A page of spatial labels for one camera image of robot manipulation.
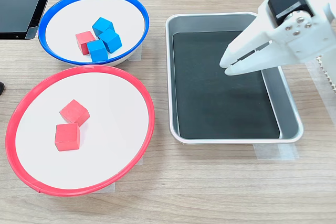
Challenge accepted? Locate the steel tray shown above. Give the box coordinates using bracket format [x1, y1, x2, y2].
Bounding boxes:
[164, 12, 305, 145]

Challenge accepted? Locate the pale perforated base plate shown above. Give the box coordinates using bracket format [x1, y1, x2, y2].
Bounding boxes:
[316, 55, 336, 95]

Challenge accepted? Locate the red cube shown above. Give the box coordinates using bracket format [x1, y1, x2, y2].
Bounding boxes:
[75, 30, 97, 56]
[59, 99, 91, 127]
[54, 123, 81, 152]

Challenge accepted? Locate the blue-rimmed white plate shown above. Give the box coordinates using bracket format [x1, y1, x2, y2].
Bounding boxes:
[38, 0, 150, 67]

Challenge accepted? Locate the clear tape strip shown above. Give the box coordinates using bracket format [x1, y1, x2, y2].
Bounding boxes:
[103, 180, 116, 194]
[128, 44, 143, 62]
[253, 142, 300, 161]

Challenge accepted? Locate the black flat device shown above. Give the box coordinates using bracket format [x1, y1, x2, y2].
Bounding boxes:
[0, 0, 59, 40]

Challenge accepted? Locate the blue cube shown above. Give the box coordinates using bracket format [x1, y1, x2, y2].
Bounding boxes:
[97, 28, 123, 54]
[91, 17, 116, 36]
[86, 39, 109, 62]

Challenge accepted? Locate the black tray mat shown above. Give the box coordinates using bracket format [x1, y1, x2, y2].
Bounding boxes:
[172, 30, 281, 140]

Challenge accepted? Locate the red-rimmed white plate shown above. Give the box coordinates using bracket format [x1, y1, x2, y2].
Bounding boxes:
[5, 65, 156, 197]

